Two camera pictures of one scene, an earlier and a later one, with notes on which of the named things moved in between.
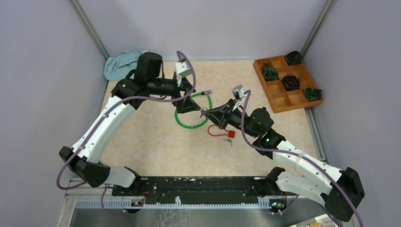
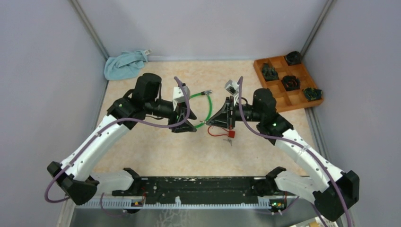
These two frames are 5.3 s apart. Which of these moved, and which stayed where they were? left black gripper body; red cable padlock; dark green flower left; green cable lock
Moved: left black gripper body
Stayed: green cable lock; dark green flower left; red cable padlock
